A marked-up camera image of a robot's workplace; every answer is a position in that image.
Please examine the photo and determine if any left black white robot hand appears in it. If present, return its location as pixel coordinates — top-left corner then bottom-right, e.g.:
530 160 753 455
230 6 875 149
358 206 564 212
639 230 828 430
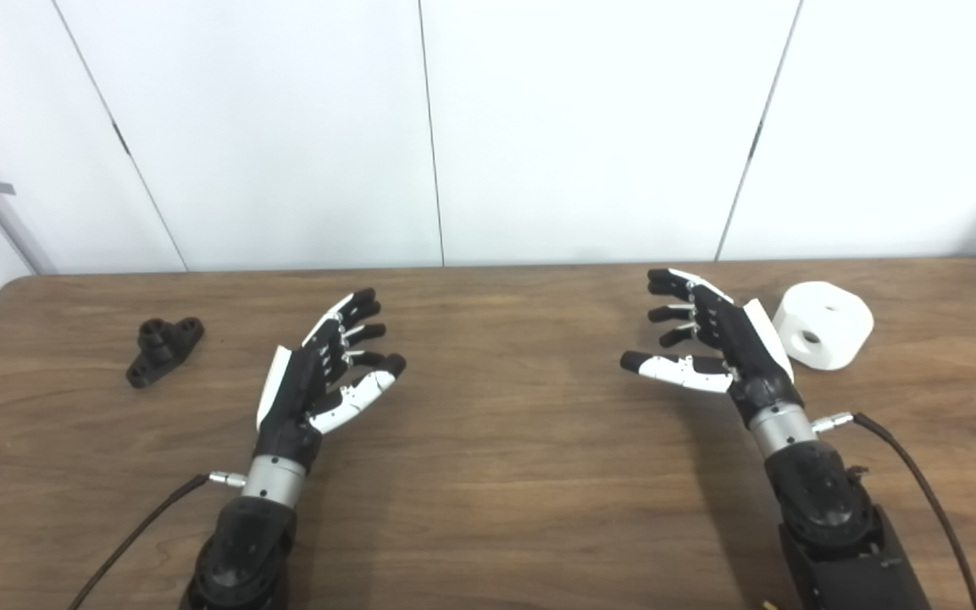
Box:
255 288 408 467

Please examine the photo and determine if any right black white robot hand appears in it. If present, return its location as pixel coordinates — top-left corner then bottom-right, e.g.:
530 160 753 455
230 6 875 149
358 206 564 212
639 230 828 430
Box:
620 268 804 424

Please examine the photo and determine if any round white plastic piece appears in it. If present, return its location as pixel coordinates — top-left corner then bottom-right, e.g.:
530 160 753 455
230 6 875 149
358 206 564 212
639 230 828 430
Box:
773 281 875 371

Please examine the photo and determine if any black flanged holder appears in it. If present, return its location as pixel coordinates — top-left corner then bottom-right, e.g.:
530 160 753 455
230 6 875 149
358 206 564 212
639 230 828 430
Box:
125 317 205 390

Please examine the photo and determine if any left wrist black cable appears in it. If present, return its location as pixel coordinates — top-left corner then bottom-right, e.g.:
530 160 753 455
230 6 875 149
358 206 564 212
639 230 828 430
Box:
69 472 247 610

